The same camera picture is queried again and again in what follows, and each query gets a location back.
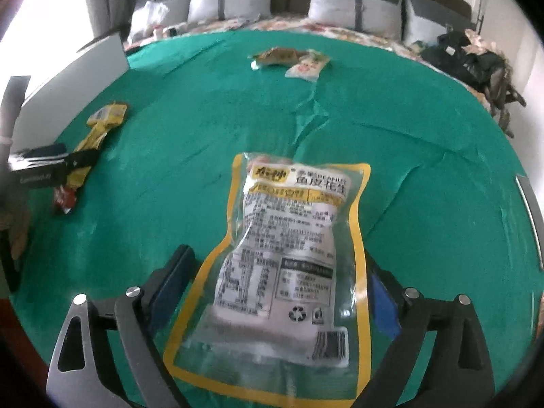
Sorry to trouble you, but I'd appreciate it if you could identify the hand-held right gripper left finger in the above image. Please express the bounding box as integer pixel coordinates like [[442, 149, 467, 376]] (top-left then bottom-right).
[[46, 244, 198, 408]]

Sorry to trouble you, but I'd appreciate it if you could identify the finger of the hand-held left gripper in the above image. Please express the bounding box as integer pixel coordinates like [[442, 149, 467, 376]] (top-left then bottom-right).
[[62, 149, 100, 180]]

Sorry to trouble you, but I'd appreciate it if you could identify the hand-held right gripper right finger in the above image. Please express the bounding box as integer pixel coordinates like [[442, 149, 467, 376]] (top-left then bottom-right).
[[353, 259, 505, 408]]

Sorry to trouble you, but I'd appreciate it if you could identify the yellow red snack packet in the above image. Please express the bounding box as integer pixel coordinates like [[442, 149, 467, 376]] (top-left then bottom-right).
[[52, 101, 130, 217]]

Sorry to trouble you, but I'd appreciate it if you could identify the clear yellow-rimmed peanut packet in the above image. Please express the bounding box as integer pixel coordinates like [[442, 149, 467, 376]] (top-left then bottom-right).
[[164, 151, 372, 401]]

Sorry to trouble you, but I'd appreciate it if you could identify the person's left hand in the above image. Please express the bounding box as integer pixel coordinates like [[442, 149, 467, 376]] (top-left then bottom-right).
[[0, 195, 31, 265]]

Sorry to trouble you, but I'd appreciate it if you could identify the white board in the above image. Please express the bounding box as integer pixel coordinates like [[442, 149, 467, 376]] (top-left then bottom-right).
[[17, 31, 131, 152]]

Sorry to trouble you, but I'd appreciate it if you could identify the clear plastic bag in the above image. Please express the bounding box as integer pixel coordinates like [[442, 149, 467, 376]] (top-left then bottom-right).
[[128, 1, 170, 43]]

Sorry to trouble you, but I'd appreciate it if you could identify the brown snack packet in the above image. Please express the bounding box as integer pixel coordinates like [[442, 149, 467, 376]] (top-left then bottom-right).
[[249, 47, 309, 70]]

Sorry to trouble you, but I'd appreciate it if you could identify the white snack packet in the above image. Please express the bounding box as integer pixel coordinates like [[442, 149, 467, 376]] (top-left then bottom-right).
[[283, 49, 332, 83]]

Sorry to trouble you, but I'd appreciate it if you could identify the pile of dark clothes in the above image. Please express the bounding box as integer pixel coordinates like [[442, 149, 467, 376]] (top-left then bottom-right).
[[418, 32, 528, 137]]

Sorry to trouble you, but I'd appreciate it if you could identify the beige patterned cloth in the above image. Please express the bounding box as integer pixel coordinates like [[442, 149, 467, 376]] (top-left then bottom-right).
[[463, 28, 499, 54]]

